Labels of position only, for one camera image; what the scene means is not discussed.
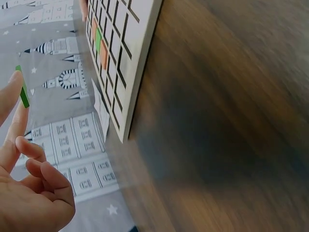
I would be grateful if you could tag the person's left hand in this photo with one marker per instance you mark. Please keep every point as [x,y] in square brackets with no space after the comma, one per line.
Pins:
[26,203]

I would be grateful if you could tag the orange square tile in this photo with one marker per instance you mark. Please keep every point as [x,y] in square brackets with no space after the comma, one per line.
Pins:
[104,54]
[94,29]

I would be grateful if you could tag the person's right fingers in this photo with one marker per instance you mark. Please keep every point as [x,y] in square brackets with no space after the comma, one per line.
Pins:
[83,10]

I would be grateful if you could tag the green square tile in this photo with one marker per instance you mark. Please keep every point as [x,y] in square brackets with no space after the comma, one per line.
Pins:
[98,39]

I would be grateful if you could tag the person's right hand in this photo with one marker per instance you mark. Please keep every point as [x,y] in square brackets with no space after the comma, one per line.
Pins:
[83,9]

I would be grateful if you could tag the white paper sheet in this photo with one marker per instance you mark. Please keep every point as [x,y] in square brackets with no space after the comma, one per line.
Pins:
[102,113]

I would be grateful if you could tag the white grid board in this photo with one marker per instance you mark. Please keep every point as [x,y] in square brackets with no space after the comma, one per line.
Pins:
[135,55]

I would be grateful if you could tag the person's left thumb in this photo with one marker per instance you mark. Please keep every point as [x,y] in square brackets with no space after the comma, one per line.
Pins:
[12,89]

